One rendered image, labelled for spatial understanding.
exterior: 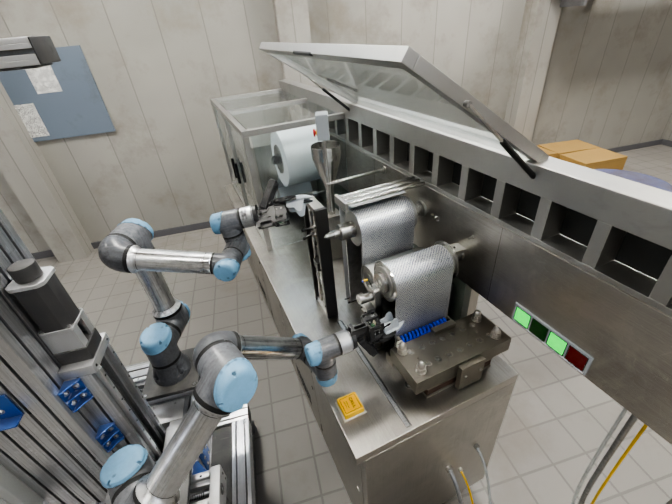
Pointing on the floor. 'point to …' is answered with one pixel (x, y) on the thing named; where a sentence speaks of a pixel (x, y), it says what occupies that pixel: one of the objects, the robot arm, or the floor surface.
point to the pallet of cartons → (584, 154)
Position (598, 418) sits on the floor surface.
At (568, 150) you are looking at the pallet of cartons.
